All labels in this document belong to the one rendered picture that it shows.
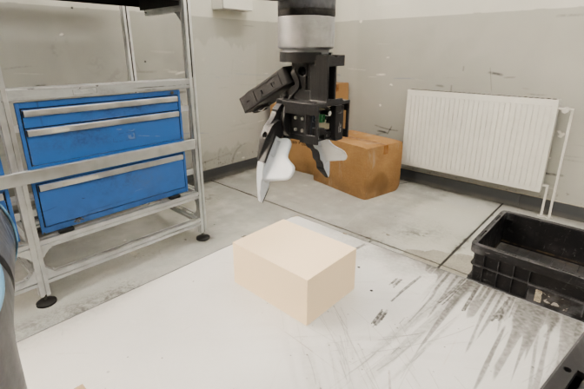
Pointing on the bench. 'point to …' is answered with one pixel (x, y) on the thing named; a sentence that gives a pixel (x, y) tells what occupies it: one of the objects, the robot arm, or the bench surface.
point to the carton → (295, 269)
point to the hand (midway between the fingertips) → (293, 188)
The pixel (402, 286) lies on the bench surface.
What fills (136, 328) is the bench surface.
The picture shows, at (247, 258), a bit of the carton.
